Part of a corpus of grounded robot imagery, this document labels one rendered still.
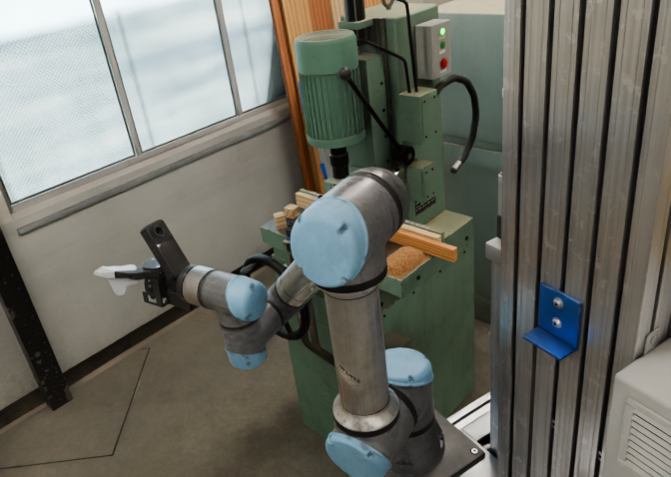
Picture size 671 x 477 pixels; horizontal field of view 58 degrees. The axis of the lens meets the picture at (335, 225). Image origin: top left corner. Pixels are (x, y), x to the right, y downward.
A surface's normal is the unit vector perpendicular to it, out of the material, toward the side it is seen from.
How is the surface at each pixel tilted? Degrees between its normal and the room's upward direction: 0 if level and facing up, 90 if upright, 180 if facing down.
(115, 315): 90
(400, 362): 7
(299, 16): 87
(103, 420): 0
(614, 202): 90
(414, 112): 90
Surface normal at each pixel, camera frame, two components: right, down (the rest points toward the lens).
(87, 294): 0.74, 0.24
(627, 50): -0.83, 0.34
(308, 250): -0.53, 0.33
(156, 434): -0.11, -0.88
